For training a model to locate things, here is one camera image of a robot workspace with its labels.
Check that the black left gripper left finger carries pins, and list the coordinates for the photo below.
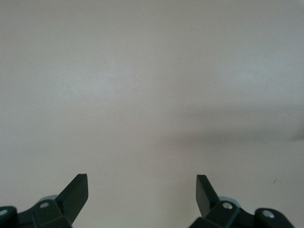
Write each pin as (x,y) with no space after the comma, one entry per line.
(61,209)

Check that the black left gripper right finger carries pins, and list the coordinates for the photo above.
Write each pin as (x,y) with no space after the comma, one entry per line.
(221,213)

